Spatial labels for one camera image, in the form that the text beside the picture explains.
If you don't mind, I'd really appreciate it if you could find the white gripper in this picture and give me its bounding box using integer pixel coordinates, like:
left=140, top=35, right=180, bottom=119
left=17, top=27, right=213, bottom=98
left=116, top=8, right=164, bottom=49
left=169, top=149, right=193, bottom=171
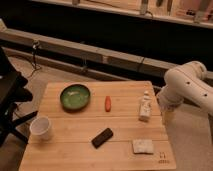
left=156, top=85, right=183, bottom=125

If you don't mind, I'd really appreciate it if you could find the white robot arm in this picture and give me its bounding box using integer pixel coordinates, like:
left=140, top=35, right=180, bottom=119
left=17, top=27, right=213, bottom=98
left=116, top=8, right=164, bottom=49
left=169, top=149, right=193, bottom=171
left=156, top=61, right=213, bottom=124

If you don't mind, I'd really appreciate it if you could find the green ceramic bowl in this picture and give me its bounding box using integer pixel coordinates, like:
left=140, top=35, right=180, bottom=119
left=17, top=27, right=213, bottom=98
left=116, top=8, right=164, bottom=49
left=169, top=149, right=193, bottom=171
left=60, top=84, right=90, bottom=111

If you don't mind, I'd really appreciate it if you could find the white sauce bottle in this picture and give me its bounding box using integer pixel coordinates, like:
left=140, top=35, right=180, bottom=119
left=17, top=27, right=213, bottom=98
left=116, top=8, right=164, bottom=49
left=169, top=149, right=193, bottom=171
left=139, top=91, right=151, bottom=122

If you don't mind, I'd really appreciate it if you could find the black rectangular block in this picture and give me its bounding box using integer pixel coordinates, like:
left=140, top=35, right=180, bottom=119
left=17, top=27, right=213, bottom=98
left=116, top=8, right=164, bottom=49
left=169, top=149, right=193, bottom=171
left=91, top=128, right=113, bottom=148

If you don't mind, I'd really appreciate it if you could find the wooden table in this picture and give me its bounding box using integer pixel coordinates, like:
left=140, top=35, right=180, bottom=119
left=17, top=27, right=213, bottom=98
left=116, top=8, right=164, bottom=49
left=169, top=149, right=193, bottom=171
left=19, top=81, right=176, bottom=171

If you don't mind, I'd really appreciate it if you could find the white paper cup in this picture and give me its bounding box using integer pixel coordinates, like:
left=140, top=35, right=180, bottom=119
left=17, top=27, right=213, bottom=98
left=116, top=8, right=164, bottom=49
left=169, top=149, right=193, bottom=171
left=30, top=116, right=53, bottom=140

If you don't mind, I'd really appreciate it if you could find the black chair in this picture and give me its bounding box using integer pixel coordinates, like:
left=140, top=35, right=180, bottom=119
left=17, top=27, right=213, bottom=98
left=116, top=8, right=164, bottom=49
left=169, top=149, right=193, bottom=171
left=0, top=46, right=37, bottom=147

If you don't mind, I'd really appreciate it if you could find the grey floor rail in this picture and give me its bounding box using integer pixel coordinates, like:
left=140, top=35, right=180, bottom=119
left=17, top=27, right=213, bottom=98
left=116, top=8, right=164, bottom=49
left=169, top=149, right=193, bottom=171
left=0, top=27, right=213, bottom=88

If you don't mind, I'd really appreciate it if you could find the black cable with plug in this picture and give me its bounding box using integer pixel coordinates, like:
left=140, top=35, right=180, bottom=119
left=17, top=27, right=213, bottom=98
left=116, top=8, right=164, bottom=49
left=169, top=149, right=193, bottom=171
left=27, top=40, right=43, bottom=79

